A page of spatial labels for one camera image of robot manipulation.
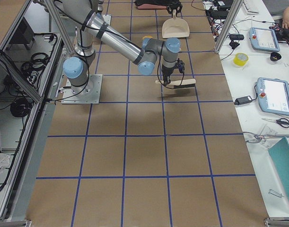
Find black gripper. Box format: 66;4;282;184
161;66;176;82
166;1;183;14

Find beige plastic dustpan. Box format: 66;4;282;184
162;9;190;39

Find wooden hand brush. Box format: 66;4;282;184
155;79;196;89

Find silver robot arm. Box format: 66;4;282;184
53;0;184;89

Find person's hand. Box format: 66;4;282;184
282;14;289;29

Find yellow tape roll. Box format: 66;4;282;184
233;52;249;67

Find black power adapter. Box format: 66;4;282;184
234;96;253;105

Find upper blue teach pendant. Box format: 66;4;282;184
249;27;280;52

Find blue teach pendant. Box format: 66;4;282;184
255;77;289;116
249;27;280;52

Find small black bowl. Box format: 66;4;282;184
270;52;282;62

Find lower blue teach pendant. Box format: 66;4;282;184
255;77;289;116

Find teal box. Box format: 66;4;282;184
268;137;289;201

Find aluminium frame post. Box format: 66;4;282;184
214;0;243;54

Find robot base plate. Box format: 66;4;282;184
61;74;103;105

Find black handled scissors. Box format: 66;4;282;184
263;118;289;128

